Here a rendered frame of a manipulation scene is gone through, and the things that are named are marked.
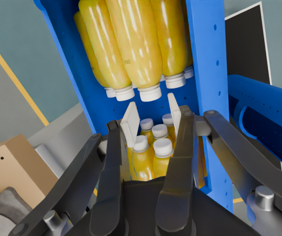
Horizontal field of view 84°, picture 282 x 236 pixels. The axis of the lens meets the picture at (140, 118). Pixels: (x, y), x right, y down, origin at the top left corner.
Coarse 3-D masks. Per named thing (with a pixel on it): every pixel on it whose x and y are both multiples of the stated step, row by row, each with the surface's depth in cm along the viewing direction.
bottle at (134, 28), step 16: (112, 0) 21; (128, 0) 21; (144, 0) 21; (112, 16) 23; (128, 16) 21; (144, 16) 22; (128, 32) 22; (144, 32) 22; (128, 48) 23; (144, 48) 23; (128, 64) 25; (144, 64) 24; (160, 64) 25; (144, 80) 25
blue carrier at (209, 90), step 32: (64, 0) 31; (192, 0) 16; (64, 32) 30; (192, 32) 18; (224, 32) 22; (64, 64) 28; (192, 64) 38; (224, 64) 23; (96, 96) 38; (192, 96) 42; (224, 96) 24; (96, 128) 35; (224, 192) 29
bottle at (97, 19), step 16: (80, 0) 25; (96, 0) 24; (96, 16) 25; (96, 32) 26; (112, 32) 26; (96, 48) 27; (112, 48) 27; (112, 64) 28; (112, 80) 29; (128, 80) 30
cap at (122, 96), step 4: (132, 88) 32; (120, 92) 31; (124, 92) 31; (128, 92) 31; (132, 92) 32; (116, 96) 32; (120, 96) 31; (124, 96) 31; (128, 96) 31; (132, 96) 32; (120, 100) 32
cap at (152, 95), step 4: (156, 88) 27; (140, 92) 28; (144, 92) 27; (148, 92) 27; (152, 92) 27; (156, 92) 27; (160, 92) 28; (140, 96) 29; (144, 96) 28; (148, 96) 27; (152, 96) 27; (156, 96) 27; (160, 96) 28; (144, 100) 28; (148, 100) 28; (152, 100) 28
